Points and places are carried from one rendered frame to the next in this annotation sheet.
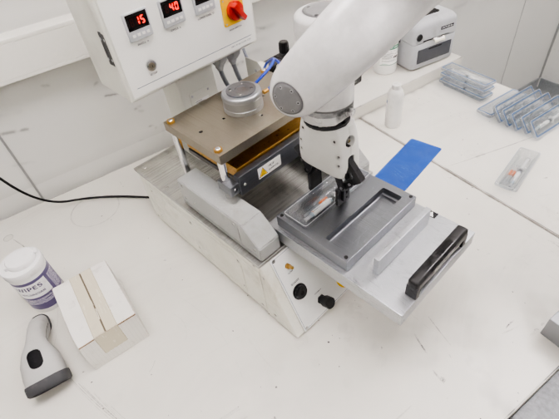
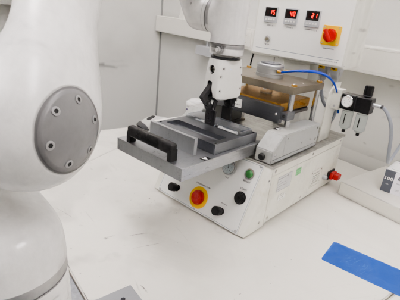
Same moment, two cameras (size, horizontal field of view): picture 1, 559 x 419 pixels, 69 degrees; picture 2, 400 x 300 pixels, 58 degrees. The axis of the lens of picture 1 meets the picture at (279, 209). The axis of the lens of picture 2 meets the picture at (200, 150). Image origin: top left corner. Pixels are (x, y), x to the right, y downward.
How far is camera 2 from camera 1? 1.08 m
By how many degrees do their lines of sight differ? 68
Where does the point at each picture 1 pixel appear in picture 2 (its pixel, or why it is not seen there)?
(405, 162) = (376, 269)
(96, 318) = not seen: hidden behind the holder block
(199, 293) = not seen: hidden behind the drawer
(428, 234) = (182, 154)
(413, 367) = (119, 227)
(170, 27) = (287, 25)
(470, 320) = (153, 265)
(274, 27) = not seen: outside the picture
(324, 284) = (185, 183)
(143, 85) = (259, 46)
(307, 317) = (165, 184)
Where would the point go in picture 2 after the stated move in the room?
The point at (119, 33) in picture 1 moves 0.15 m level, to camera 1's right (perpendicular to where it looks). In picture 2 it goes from (261, 14) to (277, 15)
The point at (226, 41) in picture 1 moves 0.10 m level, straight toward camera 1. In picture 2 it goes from (317, 53) to (287, 50)
